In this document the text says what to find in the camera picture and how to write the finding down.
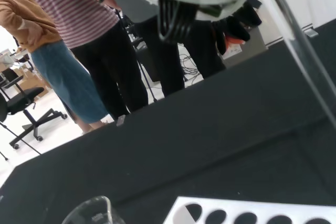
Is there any white test tube rack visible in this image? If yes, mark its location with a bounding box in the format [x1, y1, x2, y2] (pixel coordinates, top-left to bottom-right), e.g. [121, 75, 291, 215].
[163, 196, 336, 224]

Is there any black draped garment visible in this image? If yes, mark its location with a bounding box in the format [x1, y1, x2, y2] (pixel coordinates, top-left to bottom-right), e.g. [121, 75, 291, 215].
[212, 1, 263, 55]

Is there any person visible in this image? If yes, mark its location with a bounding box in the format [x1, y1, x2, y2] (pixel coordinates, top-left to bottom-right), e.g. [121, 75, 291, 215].
[0, 0, 110, 134]
[178, 20, 227, 79]
[133, 15, 186, 98]
[12, 0, 151, 121]

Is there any grey metal cabinet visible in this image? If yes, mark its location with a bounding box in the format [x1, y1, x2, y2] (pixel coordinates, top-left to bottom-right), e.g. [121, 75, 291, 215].
[222, 26, 269, 69]

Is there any black bench cloth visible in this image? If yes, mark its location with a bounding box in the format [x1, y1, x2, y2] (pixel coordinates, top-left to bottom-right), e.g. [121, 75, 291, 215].
[0, 19, 336, 224]

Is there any brown cardboard box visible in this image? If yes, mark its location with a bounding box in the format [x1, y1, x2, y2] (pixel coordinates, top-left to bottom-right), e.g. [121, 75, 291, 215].
[14, 69, 53, 97]

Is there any black office chair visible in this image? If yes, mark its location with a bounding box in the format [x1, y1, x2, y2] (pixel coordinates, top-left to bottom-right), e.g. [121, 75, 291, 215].
[0, 68, 69, 150]

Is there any clear glass beaker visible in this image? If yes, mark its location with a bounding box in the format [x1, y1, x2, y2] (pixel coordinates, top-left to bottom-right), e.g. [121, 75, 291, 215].
[61, 195, 127, 224]

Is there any black floor cable tangle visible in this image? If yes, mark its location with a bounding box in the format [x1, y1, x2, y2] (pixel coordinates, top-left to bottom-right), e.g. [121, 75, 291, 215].
[179, 53, 205, 82]

